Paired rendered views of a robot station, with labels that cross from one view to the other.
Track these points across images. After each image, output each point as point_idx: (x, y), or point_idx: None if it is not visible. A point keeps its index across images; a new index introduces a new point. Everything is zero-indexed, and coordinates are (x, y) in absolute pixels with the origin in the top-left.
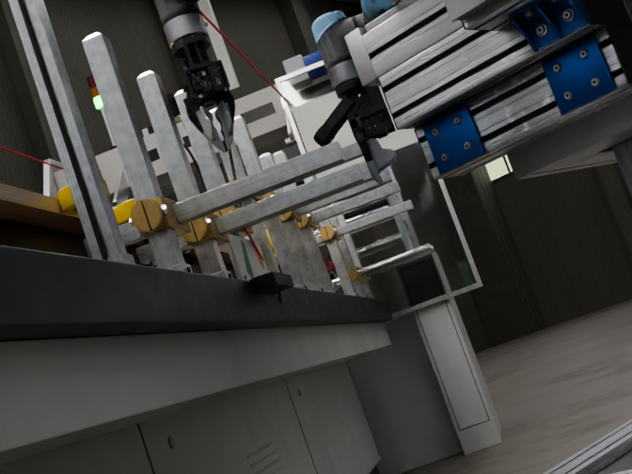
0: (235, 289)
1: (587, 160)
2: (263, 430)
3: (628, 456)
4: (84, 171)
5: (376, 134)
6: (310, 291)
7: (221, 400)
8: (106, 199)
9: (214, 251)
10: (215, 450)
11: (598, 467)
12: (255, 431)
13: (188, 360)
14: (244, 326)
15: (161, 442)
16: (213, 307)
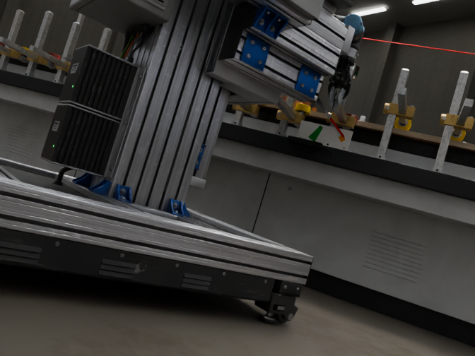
0: (265, 135)
1: (229, 99)
2: (422, 237)
3: (196, 219)
4: None
5: (333, 84)
6: (425, 170)
7: (370, 201)
8: None
9: (279, 123)
10: (333, 210)
11: (191, 215)
12: (405, 231)
13: (216, 145)
14: (282, 152)
15: (281, 185)
16: (231, 134)
